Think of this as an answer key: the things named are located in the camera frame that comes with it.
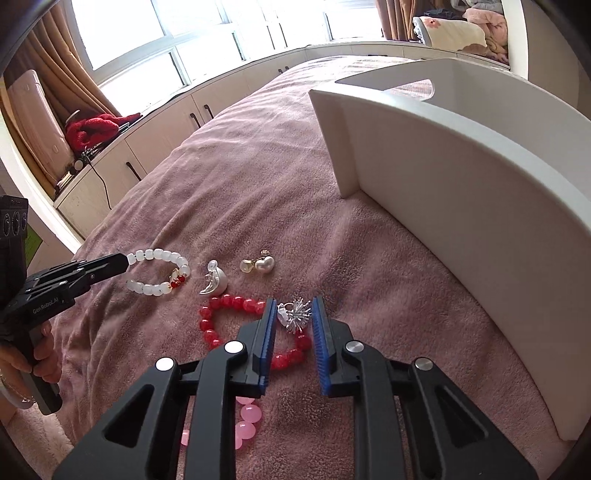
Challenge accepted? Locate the pearl heart earring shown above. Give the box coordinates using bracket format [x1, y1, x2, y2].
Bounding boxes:
[239, 248, 274, 277]

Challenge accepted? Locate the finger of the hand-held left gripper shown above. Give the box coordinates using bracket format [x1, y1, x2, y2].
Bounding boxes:
[27, 252, 131, 297]

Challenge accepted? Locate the pink fluffy blanket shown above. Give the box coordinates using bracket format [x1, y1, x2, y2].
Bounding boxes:
[463, 4, 509, 64]

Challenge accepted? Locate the silver sparkly brooch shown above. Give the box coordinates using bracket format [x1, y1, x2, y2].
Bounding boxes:
[277, 298, 315, 334]

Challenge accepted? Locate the white window-seat cabinet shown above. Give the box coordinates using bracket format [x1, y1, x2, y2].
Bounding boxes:
[53, 41, 426, 228]

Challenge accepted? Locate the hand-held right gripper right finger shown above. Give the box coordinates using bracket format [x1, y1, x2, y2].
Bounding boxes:
[311, 295, 541, 480]

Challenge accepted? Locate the white storage box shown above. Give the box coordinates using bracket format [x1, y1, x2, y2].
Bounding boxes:
[308, 58, 591, 442]

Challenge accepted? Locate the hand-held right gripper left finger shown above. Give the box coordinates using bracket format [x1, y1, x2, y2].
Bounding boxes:
[51, 298, 278, 480]

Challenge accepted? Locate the brown curtain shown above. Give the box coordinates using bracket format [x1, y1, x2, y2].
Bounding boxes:
[375, 0, 417, 42]
[21, 4, 123, 121]

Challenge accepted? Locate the small black gadget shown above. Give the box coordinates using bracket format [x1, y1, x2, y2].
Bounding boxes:
[68, 147, 103, 175]

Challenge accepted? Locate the silver moon ornament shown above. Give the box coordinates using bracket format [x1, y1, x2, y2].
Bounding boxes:
[198, 260, 228, 296]

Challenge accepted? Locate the red bead bracelet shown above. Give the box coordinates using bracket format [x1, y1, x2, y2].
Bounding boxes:
[198, 295, 311, 372]

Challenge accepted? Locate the large window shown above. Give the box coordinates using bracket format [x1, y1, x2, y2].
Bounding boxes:
[65, 0, 384, 89]

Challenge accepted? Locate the red knitted garment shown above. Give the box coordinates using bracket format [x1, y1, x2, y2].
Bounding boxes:
[64, 112, 142, 151]

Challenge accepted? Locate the white floral pillow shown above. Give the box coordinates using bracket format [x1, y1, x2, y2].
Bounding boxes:
[412, 16, 489, 54]

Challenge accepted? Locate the black cable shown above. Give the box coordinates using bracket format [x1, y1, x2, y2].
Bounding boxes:
[84, 161, 112, 212]

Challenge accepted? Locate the white bead bracelet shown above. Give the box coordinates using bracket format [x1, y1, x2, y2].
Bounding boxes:
[124, 248, 191, 299]

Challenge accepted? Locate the pink bead bracelet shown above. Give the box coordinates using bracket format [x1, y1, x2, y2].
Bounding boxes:
[180, 394, 264, 451]

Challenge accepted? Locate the white curved furniture panel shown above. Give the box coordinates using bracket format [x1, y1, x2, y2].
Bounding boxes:
[501, 0, 591, 99]

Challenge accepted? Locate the mauve plush blanket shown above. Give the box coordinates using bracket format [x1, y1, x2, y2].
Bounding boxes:
[48, 55, 591, 480]

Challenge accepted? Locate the person's left hand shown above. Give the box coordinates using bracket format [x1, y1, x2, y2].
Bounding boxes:
[0, 321, 53, 403]

